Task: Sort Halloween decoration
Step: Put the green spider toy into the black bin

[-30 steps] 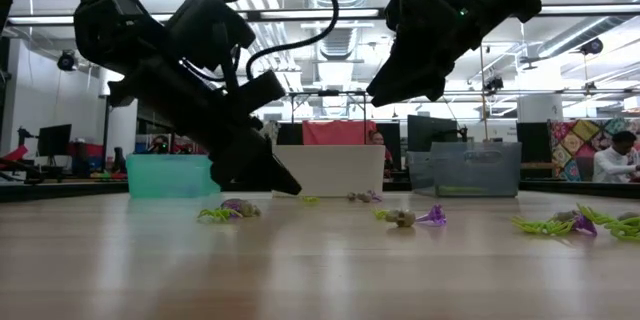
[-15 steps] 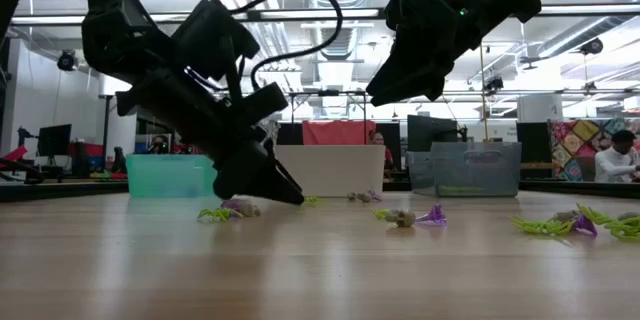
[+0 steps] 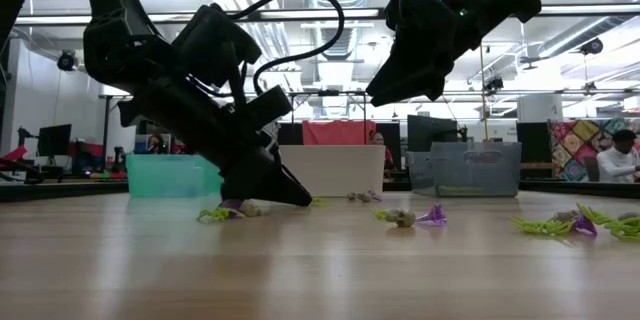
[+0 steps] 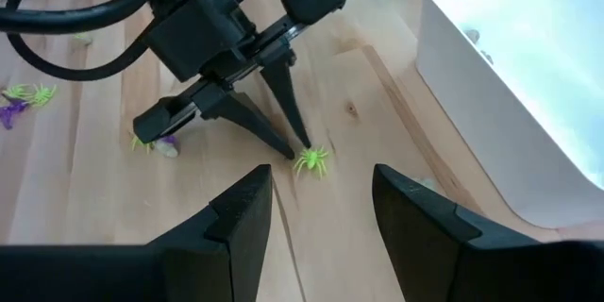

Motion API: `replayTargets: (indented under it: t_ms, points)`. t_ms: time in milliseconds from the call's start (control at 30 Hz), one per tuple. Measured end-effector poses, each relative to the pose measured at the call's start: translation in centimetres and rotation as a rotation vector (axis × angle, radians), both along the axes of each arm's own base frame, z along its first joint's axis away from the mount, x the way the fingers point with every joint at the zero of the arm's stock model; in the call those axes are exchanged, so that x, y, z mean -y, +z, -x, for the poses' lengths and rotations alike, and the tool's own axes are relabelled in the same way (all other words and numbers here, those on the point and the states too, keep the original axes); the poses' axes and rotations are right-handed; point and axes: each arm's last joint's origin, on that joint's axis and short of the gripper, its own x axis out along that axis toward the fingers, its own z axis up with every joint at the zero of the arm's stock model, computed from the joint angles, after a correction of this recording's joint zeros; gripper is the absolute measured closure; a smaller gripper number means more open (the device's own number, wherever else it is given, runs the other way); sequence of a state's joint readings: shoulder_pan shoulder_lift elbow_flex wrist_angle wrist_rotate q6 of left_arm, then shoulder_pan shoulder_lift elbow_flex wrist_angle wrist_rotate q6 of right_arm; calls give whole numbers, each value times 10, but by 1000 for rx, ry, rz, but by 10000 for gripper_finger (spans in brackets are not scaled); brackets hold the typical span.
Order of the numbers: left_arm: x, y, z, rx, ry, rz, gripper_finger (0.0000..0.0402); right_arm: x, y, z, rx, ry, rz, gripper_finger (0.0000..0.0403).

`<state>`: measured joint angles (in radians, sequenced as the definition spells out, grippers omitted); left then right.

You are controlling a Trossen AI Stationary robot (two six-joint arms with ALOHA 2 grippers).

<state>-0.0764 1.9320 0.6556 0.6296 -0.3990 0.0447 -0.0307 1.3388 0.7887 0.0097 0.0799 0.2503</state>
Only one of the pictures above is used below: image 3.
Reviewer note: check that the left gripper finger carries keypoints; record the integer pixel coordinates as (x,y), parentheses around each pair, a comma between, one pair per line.
(265,185)

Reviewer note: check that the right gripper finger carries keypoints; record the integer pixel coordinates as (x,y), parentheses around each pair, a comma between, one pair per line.
(405,80)

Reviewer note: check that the person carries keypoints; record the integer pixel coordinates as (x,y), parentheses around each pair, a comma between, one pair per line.
(156,142)
(620,165)
(378,140)

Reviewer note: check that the black partition panel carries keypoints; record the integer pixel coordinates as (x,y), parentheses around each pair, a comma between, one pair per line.
(534,142)
(291,134)
(395,135)

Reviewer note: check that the black computer monitor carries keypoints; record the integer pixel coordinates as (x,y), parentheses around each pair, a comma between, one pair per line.
(55,140)
(432,132)

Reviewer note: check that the teal plastic bin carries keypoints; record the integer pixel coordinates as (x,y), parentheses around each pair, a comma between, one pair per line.
(165,177)

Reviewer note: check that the white plastic bin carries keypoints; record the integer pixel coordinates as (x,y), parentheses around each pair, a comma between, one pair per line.
(335,170)

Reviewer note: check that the red hanging cloth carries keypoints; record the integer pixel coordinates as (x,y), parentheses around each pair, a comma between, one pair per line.
(335,132)

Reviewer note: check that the white building column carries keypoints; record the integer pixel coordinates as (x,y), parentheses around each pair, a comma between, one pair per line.
(540,107)
(114,140)

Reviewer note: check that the black beam with light strips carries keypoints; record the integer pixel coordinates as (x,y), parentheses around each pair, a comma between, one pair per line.
(575,9)

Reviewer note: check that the grey translucent plastic bin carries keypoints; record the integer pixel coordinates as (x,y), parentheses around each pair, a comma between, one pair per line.
(475,170)

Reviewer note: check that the black ceiling spotlight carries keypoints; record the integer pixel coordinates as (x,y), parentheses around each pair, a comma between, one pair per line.
(592,46)
(67,61)

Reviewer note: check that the colourful patchwork quilt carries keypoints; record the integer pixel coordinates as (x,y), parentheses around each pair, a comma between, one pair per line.
(570,145)

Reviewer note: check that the red robot part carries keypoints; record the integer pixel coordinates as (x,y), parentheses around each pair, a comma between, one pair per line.
(15,152)

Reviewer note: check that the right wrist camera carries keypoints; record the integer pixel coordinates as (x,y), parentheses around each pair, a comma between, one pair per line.
(420,10)

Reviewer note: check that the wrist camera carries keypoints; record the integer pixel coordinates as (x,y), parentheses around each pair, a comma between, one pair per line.
(420,10)
(215,45)

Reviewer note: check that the black horizontal rail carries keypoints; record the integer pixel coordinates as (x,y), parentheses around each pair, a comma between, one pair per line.
(500,92)

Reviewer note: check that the silver ceiling duct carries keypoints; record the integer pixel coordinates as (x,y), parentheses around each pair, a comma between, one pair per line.
(337,45)

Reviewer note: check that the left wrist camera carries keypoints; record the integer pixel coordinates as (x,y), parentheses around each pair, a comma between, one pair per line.
(215,45)

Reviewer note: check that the black vertical post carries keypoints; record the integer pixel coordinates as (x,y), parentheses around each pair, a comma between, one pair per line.
(4,110)

